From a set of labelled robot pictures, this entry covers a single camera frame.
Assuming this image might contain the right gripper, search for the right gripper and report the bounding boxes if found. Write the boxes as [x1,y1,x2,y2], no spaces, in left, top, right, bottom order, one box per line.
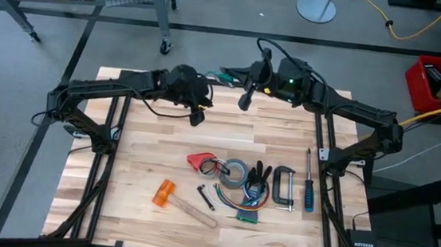
[229,57,281,94]

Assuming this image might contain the teal cord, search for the teal cord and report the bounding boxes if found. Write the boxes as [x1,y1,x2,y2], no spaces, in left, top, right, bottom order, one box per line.
[207,70,236,86]

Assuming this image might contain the red plastic tool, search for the red plastic tool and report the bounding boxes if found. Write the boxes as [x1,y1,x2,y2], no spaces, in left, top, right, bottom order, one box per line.
[185,151,219,175]

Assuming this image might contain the round gray stand base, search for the round gray stand base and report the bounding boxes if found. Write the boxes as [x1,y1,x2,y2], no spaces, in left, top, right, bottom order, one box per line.
[295,0,339,25]

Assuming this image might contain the black C-clamp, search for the black C-clamp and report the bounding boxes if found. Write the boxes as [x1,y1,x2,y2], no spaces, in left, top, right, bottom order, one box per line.
[270,164,300,213]

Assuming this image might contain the black rectangular device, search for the black rectangular device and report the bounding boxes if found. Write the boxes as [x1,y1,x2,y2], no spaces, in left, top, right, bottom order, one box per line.
[423,64,441,84]

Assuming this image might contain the black floor stand leg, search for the black floor stand leg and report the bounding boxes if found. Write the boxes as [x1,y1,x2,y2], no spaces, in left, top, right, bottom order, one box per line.
[382,0,441,56]

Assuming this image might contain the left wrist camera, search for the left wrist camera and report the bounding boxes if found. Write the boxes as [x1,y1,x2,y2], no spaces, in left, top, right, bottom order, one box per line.
[189,108,207,128]

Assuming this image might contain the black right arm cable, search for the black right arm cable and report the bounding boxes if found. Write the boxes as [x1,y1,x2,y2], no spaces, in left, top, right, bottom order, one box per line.
[251,37,335,106]

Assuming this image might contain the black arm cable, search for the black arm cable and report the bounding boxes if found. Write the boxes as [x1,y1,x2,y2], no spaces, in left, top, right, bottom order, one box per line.
[124,77,209,122]
[251,37,335,106]

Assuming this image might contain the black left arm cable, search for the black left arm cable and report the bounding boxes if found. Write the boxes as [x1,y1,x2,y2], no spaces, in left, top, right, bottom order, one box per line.
[124,77,209,122]

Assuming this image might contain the black looped cord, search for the black looped cord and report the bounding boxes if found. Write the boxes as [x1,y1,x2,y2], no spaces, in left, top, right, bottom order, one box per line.
[199,157,233,178]

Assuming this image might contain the gray duct tape roll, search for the gray duct tape roll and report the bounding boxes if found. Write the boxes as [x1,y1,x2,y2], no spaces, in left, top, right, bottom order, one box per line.
[218,156,251,191]

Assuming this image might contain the black handled clamp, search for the black handled clamp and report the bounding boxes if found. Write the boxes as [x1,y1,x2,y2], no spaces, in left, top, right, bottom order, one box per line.
[244,159,265,192]
[258,165,274,195]

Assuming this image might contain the green smooth cord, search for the green smooth cord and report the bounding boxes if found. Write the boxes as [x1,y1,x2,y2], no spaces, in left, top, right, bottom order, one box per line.
[213,182,242,209]

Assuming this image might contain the white cord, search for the white cord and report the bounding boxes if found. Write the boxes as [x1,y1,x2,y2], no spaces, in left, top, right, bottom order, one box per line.
[203,186,224,209]

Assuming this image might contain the dark green cord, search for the dark green cord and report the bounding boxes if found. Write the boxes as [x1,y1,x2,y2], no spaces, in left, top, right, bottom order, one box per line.
[211,184,240,210]

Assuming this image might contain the white metal bracket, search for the white metal bracket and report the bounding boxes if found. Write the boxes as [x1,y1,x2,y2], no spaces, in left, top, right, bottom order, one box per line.
[318,147,332,163]

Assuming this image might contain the bundle of coloured wires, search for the bundle of coloured wires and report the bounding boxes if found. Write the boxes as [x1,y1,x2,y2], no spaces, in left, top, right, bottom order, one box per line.
[215,185,270,215]

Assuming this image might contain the blue black handled screwdriver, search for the blue black handled screwdriver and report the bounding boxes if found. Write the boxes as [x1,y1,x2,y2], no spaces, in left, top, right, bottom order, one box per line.
[301,147,320,214]

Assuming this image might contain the yellow floor extension cord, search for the yellow floor extension cord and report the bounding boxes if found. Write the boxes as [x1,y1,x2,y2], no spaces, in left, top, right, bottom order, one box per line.
[355,0,441,45]

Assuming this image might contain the thin white floor cable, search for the thin white floor cable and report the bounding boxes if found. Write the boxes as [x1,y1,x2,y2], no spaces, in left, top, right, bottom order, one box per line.
[372,132,441,179]

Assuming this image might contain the yellow hanging power cord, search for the yellow hanging power cord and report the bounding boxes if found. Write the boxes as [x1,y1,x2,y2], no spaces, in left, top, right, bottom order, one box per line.
[399,94,441,131]

